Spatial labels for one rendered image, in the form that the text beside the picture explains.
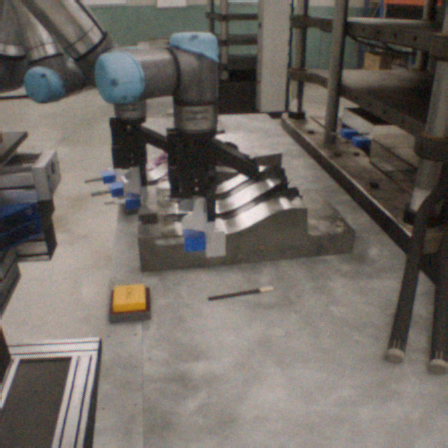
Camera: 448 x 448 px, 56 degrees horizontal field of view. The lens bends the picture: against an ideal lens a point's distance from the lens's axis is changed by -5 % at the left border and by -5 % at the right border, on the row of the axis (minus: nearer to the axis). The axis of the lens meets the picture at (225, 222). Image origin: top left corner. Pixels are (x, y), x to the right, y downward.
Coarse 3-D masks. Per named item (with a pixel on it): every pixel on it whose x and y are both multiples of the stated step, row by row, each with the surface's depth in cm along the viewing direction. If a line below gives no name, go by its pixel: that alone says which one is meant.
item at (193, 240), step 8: (216, 224) 83; (184, 232) 83; (192, 232) 83; (200, 232) 83; (216, 232) 81; (224, 232) 81; (160, 240) 82; (168, 240) 83; (176, 240) 83; (184, 240) 82; (192, 240) 81; (200, 240) 82; (216, 240) 82; (224, 240) 82; (184, 248) 82; (192, 248) 82; (200, 248) 82; (208, 248) 82; (216, 248) 83; (224, 248) 83; (208, 256) 83; (216, 256) 83
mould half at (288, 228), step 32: (160, 192) 114; (256, 192) 106; (320, 192) 121; (160, 224) 98; (224, 224) 100; (256, 224) 96; (288, 224) 97; (320, 224) 105; (160, 256) 96; (192, 256) 97; (224, 256) 99; (256, 256) 100; (288, 256) 101
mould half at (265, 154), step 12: (240, 132) 156; (240, 144) 143; (252, 144) 143; (264, 144) 143; (156, 156) 143; (252, 156) 133; (264, 156) 134; (276, 156) 136; (108, 168) 140; (156, 168) 136; (216, 168) 131; (228, 168) 134; (120, 180) 131; (168, 180) 128; (228, 180) 132
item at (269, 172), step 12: (276, 168) 113; (252, 180) 113; (228, 192) 114; (264, 192) 104; (276, 192) 104; (288, 192) 101; (252, 204) 103; (168, 216) 102; (180, 216) 103; (216, 216) 104; (228, 216) 104
